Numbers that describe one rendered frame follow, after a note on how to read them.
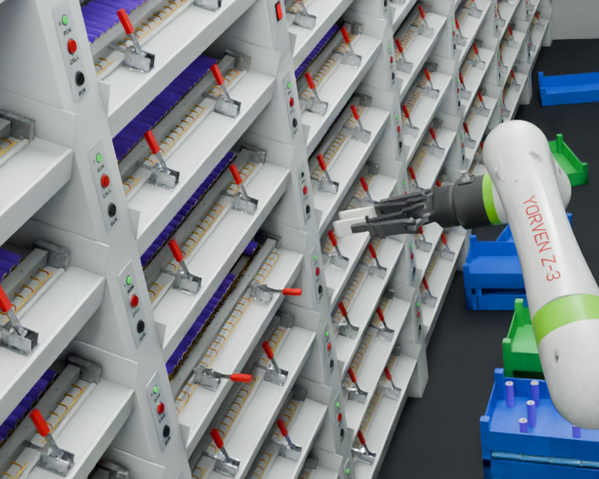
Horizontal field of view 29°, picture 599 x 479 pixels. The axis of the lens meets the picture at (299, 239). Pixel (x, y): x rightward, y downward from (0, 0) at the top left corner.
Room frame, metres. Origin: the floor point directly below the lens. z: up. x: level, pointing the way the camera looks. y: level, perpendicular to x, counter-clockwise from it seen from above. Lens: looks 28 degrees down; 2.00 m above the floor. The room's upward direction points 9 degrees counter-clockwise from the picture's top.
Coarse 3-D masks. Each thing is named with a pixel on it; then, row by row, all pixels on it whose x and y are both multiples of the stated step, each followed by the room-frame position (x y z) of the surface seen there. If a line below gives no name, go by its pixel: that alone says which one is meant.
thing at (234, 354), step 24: (264, 240) 2.00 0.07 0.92; (288, 240) 2.00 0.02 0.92; (240, 264) 1.93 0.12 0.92; (288, 264) 1.95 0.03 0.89; (288, 288) 1.92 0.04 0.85; (240, 312) 1.79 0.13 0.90; (264, 312) 1.80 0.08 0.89; (240, 336) 1.72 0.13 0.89; (216, 360) 1.65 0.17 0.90; (240, 360) 1.66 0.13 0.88; (192, 384) 1.58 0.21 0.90; (192, 408) 1.53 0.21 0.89; (216, 408) 1.57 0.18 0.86; (192, 432) 1.47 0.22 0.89
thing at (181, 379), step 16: (272, 240) 1.99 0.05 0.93; (256, 256) 1.93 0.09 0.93; (256, 272) 1.88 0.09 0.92; (240, 288) 1.82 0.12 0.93; (224, 304) 1.77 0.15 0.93; (224, 320) 1.73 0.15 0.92; (208, 336) 1.68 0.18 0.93; (192, 352) 1.63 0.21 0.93; (192, 368) 1.59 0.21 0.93; (176, 384) 1.55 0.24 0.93
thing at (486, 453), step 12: (492, 456) 2.00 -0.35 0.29; (492, 468) 1.99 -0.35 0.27; (504, 468) 1.98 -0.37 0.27; (516, 468) 1.97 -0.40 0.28; (528, 468) 1.96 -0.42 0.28; (540, 468) 1.95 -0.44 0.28; (552, 468) 1.94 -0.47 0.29; (564, 468) 1.93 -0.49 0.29; (576, 468) 1.92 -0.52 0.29; (588, 468) 1.91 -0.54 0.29
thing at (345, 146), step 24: (360, 96) 2.65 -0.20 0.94; (384, 96) 2.64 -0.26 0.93; (336, 120) 2.53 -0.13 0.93; (360, 120) 2.56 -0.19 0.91; (384, 120) 2.59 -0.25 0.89; (336, 144) 2.44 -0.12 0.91; (360, 144) 2.46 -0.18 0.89; (312, 168) 2.28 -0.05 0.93; (336, 168) 2.33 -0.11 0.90; (360, 168) 2.42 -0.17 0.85; (336, 192) 2.22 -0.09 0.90
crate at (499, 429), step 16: (496, 368) 2.18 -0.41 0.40; (496, 384) 2.16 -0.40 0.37; (528, 384) 2.15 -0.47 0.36; (544, 384) 2.13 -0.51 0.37; (496, 400) 2.15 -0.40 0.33; (528, 400) 2.14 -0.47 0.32; (544, 400) 2.13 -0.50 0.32; (496, 416) 2.10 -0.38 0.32; (512, 416) 2.09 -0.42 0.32; (544, 416) 2.07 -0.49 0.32; (560, 416) 2.06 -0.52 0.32; (480, 432) 2.00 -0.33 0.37; (496, 432) 1.98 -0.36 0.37; (512, 432) 1.97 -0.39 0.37; (544, 432) 2.02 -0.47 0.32; (560, 432) 2.01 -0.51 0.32; (592, 432) 1.99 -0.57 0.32; (496, 448) 1.98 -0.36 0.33; (512, 448) 1.97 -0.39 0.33; (528, 448) 1.96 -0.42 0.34; (544, 448) 1.94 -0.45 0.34; (560, 448) 1.93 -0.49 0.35; (576, 448) 1.92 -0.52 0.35; (592, 448) 1.90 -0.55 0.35
